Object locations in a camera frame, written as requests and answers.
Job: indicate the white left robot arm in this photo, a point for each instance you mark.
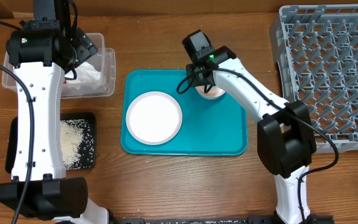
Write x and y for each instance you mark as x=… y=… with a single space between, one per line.
x=39 y=187

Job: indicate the pile of white rice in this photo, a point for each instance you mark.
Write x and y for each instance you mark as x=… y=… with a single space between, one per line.
x=70 y=141

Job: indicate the black tray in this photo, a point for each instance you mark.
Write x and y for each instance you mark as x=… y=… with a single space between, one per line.
x=89 y=124

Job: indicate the clear plastic bin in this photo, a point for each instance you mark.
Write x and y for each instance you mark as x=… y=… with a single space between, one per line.
x=104 y=84

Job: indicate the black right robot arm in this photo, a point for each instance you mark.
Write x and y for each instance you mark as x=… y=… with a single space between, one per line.
x=285 y=139

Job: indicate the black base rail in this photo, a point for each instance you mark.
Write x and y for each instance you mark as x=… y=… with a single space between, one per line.
x=264 y=219

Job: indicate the grey dishwasher rack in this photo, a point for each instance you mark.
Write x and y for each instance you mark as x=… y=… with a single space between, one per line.
x=315 y=48

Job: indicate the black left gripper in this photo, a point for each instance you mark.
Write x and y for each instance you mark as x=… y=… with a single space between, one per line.
x=85 y=47

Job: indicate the teal plastic tray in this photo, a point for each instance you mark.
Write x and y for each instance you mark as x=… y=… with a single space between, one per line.
x=209 y=127

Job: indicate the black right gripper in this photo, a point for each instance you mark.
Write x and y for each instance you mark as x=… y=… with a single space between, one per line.
x=195 y=79

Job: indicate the large white plate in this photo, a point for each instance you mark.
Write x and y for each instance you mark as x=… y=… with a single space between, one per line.
x=154 y=118

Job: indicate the small pink saucer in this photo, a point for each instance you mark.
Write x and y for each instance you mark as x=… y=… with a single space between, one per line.
x=213 y=94

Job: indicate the white napkin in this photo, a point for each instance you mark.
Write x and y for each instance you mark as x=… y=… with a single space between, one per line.
x=87 y=76

